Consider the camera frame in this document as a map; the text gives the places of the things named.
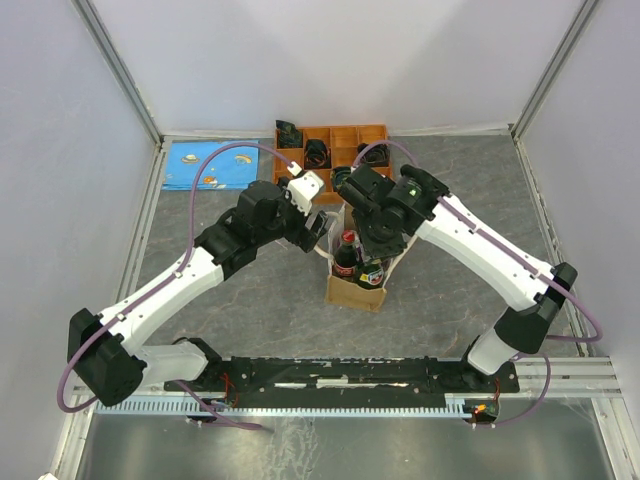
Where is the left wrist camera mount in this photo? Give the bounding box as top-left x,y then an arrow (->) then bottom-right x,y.
286,162 -> 325,215

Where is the green glass bottle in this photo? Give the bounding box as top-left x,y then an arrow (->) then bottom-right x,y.
355,259 -> 385,290

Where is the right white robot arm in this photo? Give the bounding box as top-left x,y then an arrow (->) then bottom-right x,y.
339,165 -> 578,391

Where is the dark rolled fabric top-left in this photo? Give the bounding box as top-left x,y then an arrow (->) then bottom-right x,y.
275,120 -> 303,149

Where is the dark rolled fabric centre-left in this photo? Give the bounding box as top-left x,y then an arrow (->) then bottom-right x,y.
303,138 -> 331,169

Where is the cola glass bottle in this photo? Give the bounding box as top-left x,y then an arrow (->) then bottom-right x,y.
332,229 -> 361,281

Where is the dark rolled fabric bottom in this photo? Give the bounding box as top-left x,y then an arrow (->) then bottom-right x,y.
330,166 -> 353,193

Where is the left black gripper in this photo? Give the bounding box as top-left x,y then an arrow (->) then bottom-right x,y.
255,177 -> 329,253

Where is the wooden compartment tray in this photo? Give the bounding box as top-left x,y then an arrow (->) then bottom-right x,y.
275,120 -> 388,205

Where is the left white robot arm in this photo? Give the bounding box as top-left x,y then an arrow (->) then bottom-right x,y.
65,172 -> 328,406

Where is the dark rolled fabric right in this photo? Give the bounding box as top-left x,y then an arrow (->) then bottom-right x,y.
361,144 -> 390,167

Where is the blue patterned cloth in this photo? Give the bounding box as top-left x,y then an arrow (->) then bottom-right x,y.
162,141 -> 259,191

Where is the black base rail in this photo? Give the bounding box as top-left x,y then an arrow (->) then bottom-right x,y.
186,357 -> 520,411

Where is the blue toothed cable duct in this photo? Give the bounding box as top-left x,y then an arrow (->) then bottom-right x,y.
95,394 -> 471,419

